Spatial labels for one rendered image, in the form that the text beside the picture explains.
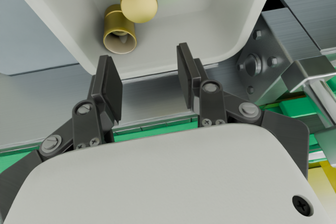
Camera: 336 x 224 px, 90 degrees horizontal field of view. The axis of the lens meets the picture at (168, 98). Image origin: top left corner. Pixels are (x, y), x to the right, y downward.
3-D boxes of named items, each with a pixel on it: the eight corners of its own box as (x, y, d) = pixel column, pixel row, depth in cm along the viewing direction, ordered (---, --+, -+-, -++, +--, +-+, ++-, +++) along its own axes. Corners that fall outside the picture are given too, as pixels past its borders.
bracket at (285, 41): (230, 66, 26) (247, 107, 23) (254, 12, 18) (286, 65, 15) (253, 62, 26) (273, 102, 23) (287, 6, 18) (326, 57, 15)
